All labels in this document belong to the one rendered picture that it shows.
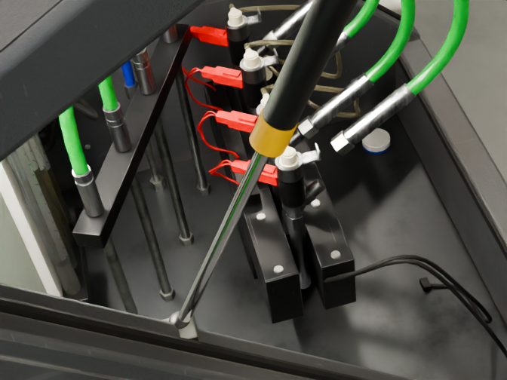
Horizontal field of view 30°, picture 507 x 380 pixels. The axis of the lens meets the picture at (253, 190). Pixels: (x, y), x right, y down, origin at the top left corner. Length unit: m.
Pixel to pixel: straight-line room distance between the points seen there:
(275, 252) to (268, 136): 0.58
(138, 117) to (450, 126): 0.40
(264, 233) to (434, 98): 0.32
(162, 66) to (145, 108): 0.07
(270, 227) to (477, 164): 0.27
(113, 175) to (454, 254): 0.46
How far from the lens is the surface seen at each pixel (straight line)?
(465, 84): 2.69
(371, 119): 0.94
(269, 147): 0.47
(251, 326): 1.17
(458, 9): 0.89
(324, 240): 1.04
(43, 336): 0.52
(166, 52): 1.11
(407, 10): 0.98
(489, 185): 1.14
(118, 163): 0.99
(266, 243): 1.05
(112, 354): 0.54
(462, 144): 1.18
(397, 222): 1.25
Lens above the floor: 1.79
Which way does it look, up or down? 48 degrees down
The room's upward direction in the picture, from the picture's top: 9 degrees counter-clockwise
